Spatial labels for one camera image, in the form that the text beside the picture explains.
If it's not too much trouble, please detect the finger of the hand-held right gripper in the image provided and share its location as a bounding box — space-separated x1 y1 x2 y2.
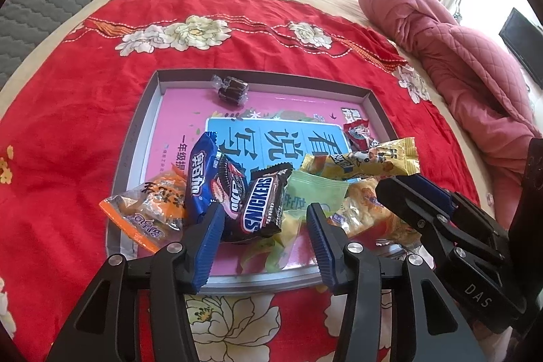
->
375 174 510 262
413 174 502 236

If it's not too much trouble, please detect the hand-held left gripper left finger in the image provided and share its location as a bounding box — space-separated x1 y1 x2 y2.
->
46 201 226 362

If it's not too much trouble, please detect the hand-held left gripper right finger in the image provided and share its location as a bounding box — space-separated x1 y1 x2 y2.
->
306 202 486 362

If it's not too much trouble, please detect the clear rice cake packet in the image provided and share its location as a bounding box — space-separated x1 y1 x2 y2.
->
326 177 415 241

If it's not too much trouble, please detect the light green pastry packet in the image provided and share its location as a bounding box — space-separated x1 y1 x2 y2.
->
237 170 351 274

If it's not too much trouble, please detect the yellow cartoon snack packet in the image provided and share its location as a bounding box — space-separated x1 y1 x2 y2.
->
300 137 420 182

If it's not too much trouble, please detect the blue cookie packet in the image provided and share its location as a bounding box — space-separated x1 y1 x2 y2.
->
184 132 249 243

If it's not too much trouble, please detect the brown chocolate bar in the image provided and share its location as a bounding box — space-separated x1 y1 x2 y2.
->
240 161 294 240

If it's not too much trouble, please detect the orange clear snack packet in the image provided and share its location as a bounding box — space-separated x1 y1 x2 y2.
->
99 170 190 255

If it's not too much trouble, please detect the red lollipop packet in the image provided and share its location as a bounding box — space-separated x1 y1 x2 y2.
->
343 120 381 153

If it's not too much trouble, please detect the shallow grey cardboard box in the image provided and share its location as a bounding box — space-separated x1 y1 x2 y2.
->
105 69 398 296

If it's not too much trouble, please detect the dark candy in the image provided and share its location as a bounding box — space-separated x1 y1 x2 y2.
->
211 76 249 107

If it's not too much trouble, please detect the pink quilted comforter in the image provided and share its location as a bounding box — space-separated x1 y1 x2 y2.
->
357 0 543 218

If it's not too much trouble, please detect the black television screen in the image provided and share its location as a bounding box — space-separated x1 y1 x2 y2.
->
498 8 543 88

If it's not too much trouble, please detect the red floral blanket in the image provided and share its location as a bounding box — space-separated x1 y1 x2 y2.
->
0 0 482 362

